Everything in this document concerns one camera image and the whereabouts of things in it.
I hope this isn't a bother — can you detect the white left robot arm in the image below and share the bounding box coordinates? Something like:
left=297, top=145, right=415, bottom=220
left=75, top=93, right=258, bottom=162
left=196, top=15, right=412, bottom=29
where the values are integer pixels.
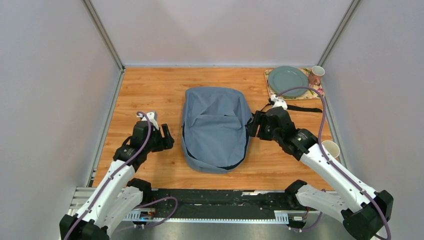
left=59, top=118, right=175, bottom=240

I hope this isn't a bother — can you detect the yellow mug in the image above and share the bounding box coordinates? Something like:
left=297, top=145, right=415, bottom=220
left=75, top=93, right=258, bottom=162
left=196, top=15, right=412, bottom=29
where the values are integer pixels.
left=321, top=140, right=341, bottom=159

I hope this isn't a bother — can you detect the floral placemat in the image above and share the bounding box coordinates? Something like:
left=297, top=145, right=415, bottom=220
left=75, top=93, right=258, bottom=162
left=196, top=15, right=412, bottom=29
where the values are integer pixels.
left=264, top=68, right=325, bottom=100

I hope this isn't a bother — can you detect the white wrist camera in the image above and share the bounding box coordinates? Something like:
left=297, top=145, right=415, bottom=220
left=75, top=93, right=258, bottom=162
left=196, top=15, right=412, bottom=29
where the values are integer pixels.
left=269, top=94, right=288, bottom=110
left=136, top=111, right=160, bottom=130

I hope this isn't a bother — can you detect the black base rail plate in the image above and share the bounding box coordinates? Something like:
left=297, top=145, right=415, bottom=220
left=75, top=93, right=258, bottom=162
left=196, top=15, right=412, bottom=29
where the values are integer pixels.
left=125, top=188, right=316, bottom=223

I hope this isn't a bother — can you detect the pink mug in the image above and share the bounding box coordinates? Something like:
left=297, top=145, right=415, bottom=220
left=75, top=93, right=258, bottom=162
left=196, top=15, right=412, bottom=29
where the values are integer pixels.
left=308, top=65, right=326, bottom=86

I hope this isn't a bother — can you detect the teal round plate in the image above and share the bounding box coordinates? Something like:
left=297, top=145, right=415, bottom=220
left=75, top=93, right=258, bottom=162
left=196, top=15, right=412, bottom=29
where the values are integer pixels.
left=268, top=66, right=309, bottom=98

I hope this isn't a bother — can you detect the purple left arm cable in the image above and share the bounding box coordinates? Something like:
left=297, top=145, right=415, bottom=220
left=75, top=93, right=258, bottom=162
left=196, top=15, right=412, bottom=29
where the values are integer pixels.
left=62, top=111, right=179, bottom=240

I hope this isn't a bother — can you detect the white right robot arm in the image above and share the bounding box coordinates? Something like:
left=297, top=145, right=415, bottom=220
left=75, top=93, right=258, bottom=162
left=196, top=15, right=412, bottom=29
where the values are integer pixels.
left=246, top=106, right=394, bottom=240

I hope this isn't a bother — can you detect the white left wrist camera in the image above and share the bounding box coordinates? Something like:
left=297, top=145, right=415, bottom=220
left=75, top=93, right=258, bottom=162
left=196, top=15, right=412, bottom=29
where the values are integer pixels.
left=136, top=111, right=160, bottom=130

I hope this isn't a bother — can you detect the blue-grey student backpack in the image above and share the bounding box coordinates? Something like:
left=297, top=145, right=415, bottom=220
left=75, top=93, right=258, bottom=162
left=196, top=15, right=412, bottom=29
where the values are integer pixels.
left=181, top=86, right=322, bottom=174

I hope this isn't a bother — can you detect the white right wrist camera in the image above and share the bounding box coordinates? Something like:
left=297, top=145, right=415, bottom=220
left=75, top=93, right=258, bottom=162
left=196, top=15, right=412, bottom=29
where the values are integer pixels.
left=269, top=94, right=288, bottom=110

